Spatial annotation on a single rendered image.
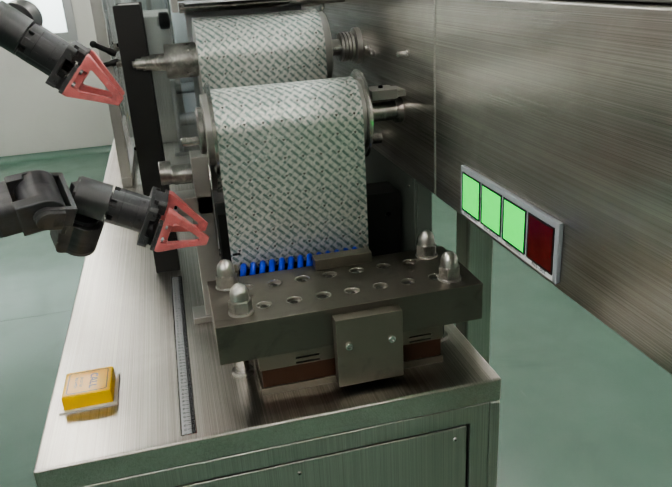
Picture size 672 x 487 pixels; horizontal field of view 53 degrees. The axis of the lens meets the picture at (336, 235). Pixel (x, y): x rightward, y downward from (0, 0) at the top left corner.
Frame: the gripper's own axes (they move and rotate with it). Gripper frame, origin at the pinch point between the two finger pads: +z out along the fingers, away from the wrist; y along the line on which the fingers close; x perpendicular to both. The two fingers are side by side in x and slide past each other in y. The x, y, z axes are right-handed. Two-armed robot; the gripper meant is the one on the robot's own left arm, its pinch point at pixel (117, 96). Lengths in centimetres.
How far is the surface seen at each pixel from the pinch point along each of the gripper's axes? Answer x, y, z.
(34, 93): -115, -553, -41
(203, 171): -3.4, -2.6, 17.7
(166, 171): -6.7, -3.3, 12.8
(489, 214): 17, 34, 44
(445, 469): -18, 29, 68
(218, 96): 8.6, 1.5, 12.4
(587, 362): -3, -92, 200
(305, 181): 5.2, 4.8, 30.9
